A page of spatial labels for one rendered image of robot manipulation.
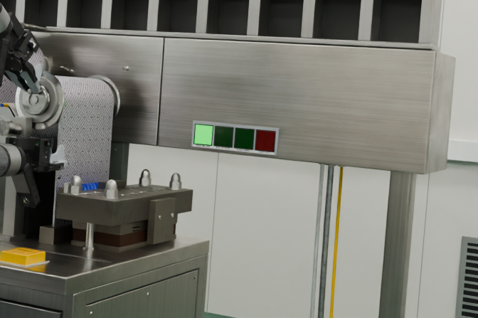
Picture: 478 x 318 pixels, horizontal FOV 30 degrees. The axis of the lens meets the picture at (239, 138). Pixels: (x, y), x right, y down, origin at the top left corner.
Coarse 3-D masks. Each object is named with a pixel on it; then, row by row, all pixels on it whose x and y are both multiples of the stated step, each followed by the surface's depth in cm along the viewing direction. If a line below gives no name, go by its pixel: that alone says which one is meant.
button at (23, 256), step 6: (6, 252) 193; (12, 252) 193; (18, 252) 194; (24, 252) 194; (30, 252) 195; (36, 252) 195; (42, 252) 196; (0, 258) 194; (6, 258) 193; (12, 258) 192; (18, 258) 192; (24, 258) 191; (30, 258) 192; (36, 258) 194; (42, 258) 196; (24, 264) 191; (30, 264) 192
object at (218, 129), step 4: (216, 128) 237; (220, 128) 236; (224, 128) 236; (228, 128) 235; (232, 128) 235; (216, 132) 237; (220, 132) 236; (224, 132) 236; (228, 132) 235; (232, 132) 235; (216, 136) 237; (220, 136) 236; (224, 136) 236; (228, 136) 235; (232, 136) 235; (216, 140) 237; (220, 140) 236; (224, 140) 236; (228, 140) 235; (216, 144) 237; (220, 144) 236; (224, 144) 236; (228, 144) 235
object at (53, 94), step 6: (42, 78) 220; (42, 84) 220; (48, 84) 219; (48, 90) 219; (54, 90) 218; (54, 96) 219; (54, 102) 219; (48, 108) 219; (54, 108) 219; (24, 114) 222; (30, 114) 222; (48, 114) 219; (36, 120) 221; (42, 120) 220
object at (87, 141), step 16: (64, 128) 221; (80, 128) 228; (96, 128) 234; (64, 144) 222; (80, 144) 228; (96, 144) 235; (80, 160) 229; (96, 160) 236; (64, 176) 223; (80, 176) 230; (96, 176) 236
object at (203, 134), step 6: (198, 126) 239; (204, 126) 238; (210, 126) 238; (198, 132) 239; (204, 132) 238; (210, 132) 238; (198, 138) 239; (204, 138) 238; (210, 138) 238; (210, 144) 238
